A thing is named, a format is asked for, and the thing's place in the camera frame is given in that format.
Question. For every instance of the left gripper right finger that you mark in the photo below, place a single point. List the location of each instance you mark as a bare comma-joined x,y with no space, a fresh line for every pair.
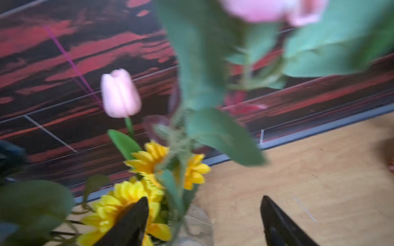
279,228

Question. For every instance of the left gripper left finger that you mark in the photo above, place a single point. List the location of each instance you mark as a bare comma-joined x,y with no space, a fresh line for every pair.
130,229

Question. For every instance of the pink peony spray stem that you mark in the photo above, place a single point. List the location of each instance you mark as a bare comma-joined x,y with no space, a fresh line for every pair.
247,45

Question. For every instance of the clear glass vase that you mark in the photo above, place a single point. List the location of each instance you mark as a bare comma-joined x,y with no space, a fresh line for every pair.
197,229

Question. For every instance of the yellow sunflower large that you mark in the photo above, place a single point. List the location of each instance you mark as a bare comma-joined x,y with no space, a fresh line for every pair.
114,205

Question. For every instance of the yellow sunflower small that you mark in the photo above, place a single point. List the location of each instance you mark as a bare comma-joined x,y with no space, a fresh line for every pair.
147,163

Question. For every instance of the pink tulip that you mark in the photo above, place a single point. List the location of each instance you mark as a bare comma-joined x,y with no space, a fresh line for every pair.
120,97

